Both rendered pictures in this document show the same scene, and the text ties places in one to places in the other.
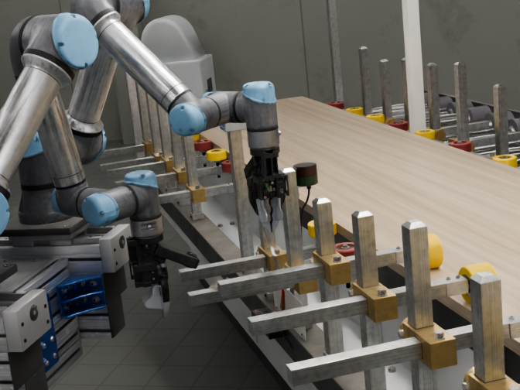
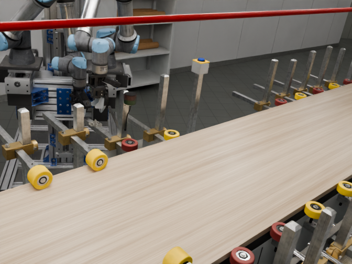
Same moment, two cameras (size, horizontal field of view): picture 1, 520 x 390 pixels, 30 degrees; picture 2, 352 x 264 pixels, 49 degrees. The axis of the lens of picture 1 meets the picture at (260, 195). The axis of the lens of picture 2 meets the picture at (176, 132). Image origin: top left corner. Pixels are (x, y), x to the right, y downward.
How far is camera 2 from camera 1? 2.45 m
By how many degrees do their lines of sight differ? 57
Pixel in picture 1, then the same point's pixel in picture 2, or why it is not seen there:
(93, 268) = not seen: hidden behind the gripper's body
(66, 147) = (66, 35)
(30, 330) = (13, 89)
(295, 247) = (119, 128)
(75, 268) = not seen: hidden behind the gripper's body
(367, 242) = (20, 123)
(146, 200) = (72, 70)
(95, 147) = (127, 47)
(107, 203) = (55, 62)
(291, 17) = not seen: outside the picture
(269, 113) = (94, 56)
